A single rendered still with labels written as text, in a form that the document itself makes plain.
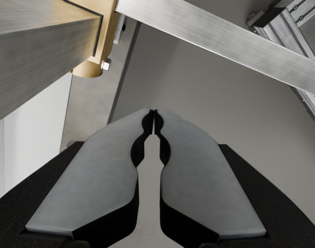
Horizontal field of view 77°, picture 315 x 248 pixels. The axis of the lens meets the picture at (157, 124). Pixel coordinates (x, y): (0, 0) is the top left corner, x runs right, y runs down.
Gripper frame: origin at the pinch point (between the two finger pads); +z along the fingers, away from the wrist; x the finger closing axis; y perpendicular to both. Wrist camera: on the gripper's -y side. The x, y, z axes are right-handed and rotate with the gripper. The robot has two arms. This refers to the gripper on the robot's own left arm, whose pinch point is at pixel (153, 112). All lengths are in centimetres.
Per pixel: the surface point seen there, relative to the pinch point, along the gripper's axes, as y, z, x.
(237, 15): -3, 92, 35
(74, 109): 11.0, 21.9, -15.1
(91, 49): -2.0, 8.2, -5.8
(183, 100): 39, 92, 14
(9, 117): 17.6, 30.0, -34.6
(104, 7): -5.4, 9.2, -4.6
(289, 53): -1.7, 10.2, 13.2
